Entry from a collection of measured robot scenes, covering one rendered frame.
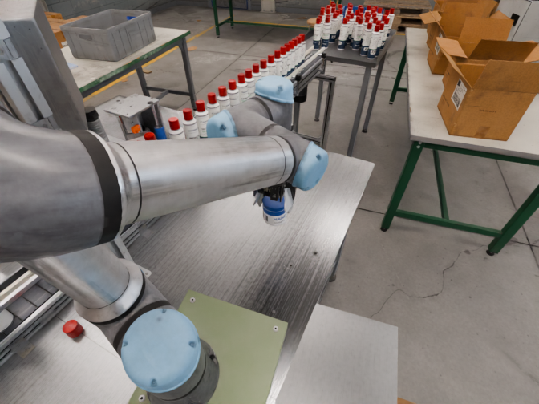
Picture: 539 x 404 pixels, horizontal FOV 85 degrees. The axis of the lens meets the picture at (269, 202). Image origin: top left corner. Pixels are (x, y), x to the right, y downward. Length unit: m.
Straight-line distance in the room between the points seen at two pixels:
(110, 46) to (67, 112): 2.05
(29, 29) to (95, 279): 0.38
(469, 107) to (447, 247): 0.97
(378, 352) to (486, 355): 1.20
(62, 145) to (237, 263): 0.72
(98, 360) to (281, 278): 0.49
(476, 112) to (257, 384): 1.51
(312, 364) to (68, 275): 0.55
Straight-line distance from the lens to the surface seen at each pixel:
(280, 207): 0.79
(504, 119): 1.83
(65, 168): 0.24
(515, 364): 2.05
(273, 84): 0.59
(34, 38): 0.62
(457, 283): 2.15
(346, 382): 0.79
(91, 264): 0.49
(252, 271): 0.89
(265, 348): 0.76
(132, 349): 0.56
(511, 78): 1.73
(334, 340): 0.82
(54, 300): 0.97
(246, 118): 0.53
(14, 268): 1.09
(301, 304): 0.84
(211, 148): 0.33
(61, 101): 0.64
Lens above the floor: 1.58
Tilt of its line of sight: 44 degrees down
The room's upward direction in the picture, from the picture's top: straight up
